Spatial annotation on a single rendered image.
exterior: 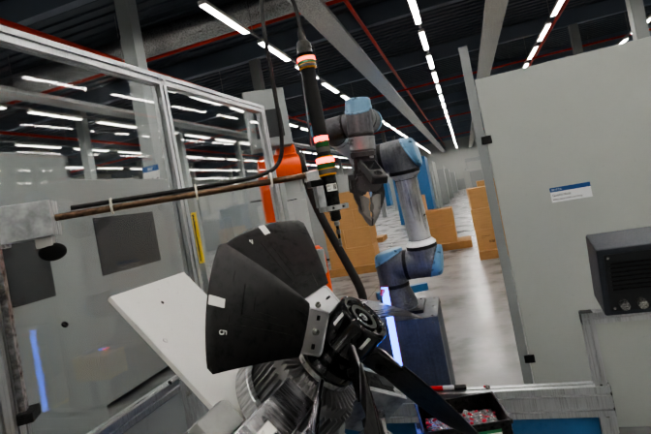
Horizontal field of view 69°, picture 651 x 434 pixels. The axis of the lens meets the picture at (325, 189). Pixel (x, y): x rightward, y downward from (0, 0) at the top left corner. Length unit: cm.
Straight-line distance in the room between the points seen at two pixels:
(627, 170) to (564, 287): 70
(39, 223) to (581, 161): 253
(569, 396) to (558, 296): 146
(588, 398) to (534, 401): 14
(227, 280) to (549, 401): 100
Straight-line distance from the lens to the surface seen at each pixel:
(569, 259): 292
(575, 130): 290
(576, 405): 155
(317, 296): 110
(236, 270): 88
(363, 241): 918
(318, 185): 108
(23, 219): 107
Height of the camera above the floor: 147
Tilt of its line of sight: 1 degrees up
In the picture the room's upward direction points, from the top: 11 degrees counter-clockwise
